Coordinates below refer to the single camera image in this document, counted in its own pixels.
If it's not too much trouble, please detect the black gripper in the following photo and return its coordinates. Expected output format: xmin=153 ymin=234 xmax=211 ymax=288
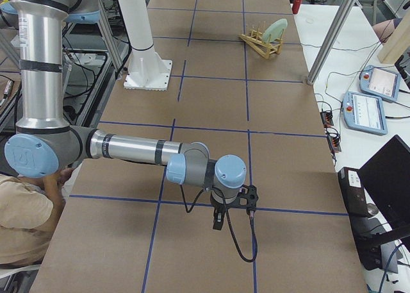
xmin=210 ymin=196 xmax=226 ymax=230

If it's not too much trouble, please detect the light green plate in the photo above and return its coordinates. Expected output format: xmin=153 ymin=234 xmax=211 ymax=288
xmin=261 ymin=18 xmax=288 ymax=43

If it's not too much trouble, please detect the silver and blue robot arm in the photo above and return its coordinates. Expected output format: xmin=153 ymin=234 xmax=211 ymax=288
xmin=3 ymin=0 xmax=246 ymax=230

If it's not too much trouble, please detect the black box with label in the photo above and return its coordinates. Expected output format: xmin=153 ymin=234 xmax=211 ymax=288
xmin=338 ymin=167 xmax=370 ymax=217

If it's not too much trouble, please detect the lower orange connector block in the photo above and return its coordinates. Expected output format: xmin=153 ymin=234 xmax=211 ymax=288
xmin=327 ymin=133 xmax=341 ymax=153

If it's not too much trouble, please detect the orange connector block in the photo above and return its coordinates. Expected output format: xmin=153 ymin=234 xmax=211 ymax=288
xmin=320 ymin=110 xmax=334 ymax=128
xmin=327 ymin=133 xmax=341 ymax=153

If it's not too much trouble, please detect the upper orange connector block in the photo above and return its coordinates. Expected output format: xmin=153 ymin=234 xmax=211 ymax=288
xmin=320 ymin=110 xmax=334 ymax=128

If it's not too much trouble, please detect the black laptop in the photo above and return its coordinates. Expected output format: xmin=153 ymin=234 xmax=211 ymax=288
xmin=353 ymin=135 xmax=409 ymax=273

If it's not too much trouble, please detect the near teach pendant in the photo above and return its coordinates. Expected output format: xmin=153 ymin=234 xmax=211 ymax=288
xmin=342 ymin=92 xmax=388 ymax=135

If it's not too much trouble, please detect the teach pendant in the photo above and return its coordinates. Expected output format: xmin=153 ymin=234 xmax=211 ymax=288
xmin=342 ymin=92 xmax=388 ymax=135
xmin=359 ymin=65 xmax=402 ymax=103

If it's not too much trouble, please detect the wooden dish rack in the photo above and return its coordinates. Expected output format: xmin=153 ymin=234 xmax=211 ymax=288
xmin=239 ymin=27 xmax=284 ymax=59

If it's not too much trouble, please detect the person in beige shirt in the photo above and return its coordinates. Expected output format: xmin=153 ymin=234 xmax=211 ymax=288
xmin=1 ymin=168 xmax=74 ymax=267

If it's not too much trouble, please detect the far teach pendant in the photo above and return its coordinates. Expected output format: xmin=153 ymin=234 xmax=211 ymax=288
xmin=359 ymin=65 xmax=402 ymax=103

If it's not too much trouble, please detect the wooden board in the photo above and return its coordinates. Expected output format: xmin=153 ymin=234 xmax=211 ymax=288
xmin=377 ymin=12 xmax=410 ymax=64

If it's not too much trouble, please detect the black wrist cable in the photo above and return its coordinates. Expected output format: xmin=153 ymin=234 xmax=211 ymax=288
xmin=180 ymin=183 xmax=259 ymax=263

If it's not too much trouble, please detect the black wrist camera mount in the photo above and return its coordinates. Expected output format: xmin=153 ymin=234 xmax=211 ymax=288
xmin=229 ymin=185 xmax=259 ymax=219

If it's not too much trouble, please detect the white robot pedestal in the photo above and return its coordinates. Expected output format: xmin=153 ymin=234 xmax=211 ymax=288
xmin=118 ymin=0 xmax=172 ymax=91

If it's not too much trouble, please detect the thin black table cable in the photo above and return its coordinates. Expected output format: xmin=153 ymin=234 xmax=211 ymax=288
xmin=300 ymin=20 xmax=393 ymax=101

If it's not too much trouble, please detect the aluminium frame post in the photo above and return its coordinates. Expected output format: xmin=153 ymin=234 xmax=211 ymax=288
xmin=307 ymin=0 xmax=355 ymax=85

